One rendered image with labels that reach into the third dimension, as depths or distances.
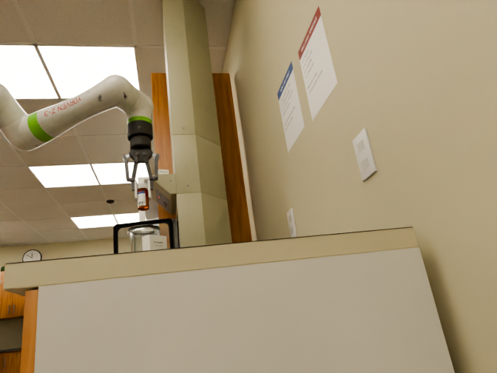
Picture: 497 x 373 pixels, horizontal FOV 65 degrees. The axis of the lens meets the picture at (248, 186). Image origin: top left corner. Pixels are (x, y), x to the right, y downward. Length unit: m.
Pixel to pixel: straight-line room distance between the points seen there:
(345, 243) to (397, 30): 0.45
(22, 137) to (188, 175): 0.68
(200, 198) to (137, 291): 1.17
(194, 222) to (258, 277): 1.11
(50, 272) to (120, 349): 0.16
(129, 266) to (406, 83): 0.63
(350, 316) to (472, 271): 0.21
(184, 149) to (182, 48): 0.59
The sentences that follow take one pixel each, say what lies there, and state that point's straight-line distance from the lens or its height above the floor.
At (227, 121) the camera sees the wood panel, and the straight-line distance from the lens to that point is 2.42.
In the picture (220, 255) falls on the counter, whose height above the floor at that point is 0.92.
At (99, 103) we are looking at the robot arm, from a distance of 1.50.
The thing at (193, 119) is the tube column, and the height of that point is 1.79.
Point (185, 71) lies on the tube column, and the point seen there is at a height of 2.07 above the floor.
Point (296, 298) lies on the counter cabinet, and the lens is 0.69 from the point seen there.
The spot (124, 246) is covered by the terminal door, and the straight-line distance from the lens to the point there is 2.10.
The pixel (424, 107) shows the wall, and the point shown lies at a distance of 0.82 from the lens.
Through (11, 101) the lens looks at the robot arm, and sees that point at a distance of 1.69.
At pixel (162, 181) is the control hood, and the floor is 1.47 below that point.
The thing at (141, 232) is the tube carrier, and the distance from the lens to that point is 1.35.
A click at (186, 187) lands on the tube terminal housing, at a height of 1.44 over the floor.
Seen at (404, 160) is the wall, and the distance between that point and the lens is 0.87.
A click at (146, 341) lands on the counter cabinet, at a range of 0.65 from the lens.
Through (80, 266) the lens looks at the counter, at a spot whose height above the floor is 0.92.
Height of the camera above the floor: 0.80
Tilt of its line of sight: 20 degrees up
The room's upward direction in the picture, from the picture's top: 8 degrees counter-clockwise
